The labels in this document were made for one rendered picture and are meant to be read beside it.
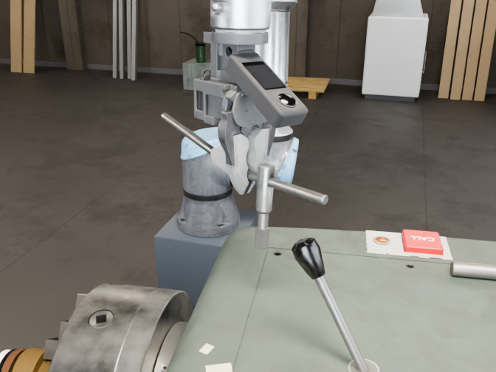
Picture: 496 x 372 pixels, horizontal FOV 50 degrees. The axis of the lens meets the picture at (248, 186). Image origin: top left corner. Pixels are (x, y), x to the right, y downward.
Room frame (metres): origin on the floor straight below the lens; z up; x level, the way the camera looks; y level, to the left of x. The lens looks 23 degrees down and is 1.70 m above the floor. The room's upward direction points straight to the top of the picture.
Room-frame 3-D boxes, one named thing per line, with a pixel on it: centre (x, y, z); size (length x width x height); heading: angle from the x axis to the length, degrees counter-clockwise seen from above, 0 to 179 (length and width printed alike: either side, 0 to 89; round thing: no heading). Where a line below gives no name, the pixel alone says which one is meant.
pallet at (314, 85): (7.27, -0.50, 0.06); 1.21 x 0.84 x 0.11; 74
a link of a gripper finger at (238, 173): (0.67, 0.03, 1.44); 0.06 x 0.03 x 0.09; 43
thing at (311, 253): (0.53, -0.07, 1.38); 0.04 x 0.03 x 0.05; 80
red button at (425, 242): (0.77, -0.29, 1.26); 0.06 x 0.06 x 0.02; 80
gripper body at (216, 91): (0.69, 0.02, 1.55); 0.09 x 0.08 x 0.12; 43
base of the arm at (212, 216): (1.15, 0.10, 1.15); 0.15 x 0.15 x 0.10
